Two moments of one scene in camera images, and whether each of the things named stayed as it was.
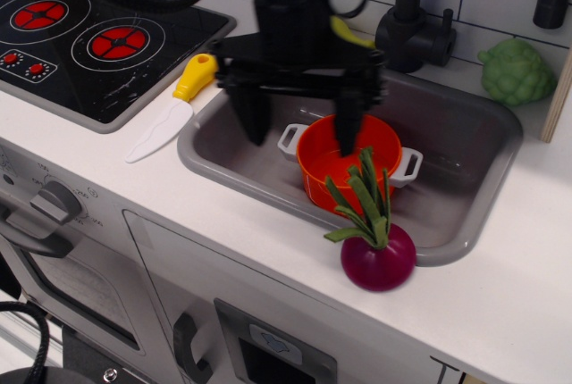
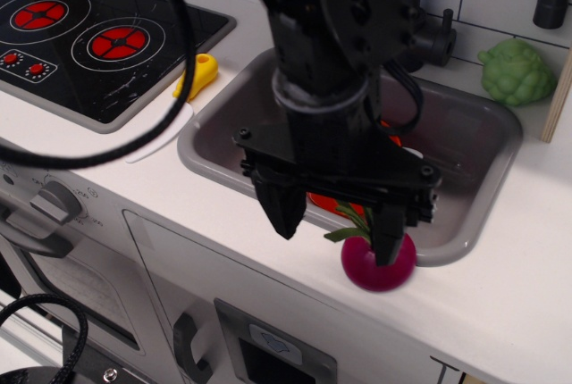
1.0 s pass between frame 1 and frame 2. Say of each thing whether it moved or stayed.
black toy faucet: stayed
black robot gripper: moved
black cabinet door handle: stayed
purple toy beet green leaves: stayed
